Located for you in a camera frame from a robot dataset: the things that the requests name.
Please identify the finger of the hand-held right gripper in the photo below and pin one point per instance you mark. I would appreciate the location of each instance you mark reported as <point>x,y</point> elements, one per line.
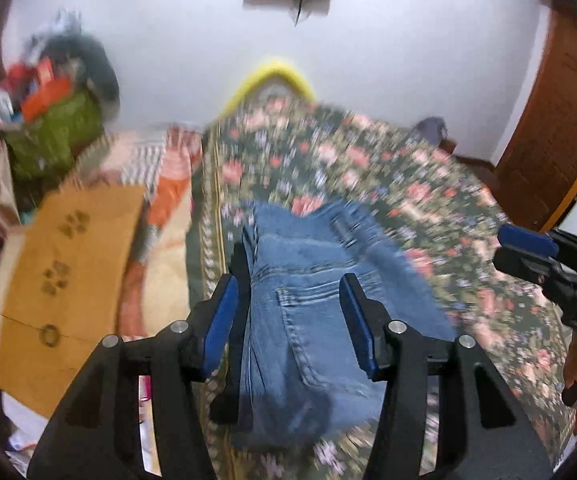
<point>523,265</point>
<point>525,240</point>

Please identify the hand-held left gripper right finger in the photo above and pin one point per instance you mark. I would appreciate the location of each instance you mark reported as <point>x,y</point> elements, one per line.
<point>356,320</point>

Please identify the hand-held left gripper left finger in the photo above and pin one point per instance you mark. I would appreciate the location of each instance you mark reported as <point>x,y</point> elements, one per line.
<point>221,320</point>

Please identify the blue denim pants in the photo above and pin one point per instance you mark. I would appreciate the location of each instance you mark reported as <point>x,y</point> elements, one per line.
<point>308,310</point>

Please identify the black pants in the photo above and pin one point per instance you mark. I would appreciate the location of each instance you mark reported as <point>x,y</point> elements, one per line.
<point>228,405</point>

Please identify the wooden door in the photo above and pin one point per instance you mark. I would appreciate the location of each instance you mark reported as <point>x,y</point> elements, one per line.
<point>558,135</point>

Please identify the striped blanket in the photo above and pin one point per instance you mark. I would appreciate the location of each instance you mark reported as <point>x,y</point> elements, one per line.
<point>168,200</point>

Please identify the dark bag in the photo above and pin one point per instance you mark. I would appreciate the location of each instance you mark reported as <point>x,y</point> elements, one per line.
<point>433,130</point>

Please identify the floral blanket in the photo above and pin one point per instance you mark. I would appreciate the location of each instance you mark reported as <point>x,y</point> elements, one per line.
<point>368,160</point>

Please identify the white cloth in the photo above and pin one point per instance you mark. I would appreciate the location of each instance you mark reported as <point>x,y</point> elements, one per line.
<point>23,425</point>

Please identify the green bag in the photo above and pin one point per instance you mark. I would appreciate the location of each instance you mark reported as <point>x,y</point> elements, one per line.
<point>58,130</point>

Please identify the yellow plush item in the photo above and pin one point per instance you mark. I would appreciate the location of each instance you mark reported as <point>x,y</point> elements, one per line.
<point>278,66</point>

